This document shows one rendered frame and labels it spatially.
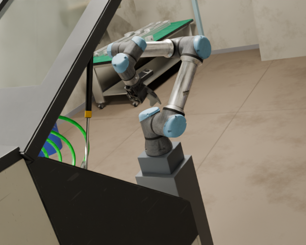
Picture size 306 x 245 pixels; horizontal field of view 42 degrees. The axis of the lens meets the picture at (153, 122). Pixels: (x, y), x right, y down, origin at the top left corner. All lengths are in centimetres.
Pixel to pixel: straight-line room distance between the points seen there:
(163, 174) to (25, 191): 122
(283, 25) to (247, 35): 122
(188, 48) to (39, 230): 129
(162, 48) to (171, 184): 70
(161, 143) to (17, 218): 122
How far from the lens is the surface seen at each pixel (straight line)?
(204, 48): 203
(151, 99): 192
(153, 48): 200
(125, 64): 173
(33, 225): 100
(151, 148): 207
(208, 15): 769
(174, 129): 191
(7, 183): 94
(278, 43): 656
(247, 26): 752
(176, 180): 206
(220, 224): 299
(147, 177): 212
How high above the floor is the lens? 179
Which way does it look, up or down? 21 degrees down
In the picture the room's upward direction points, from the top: 15 degrees counter-clockwise
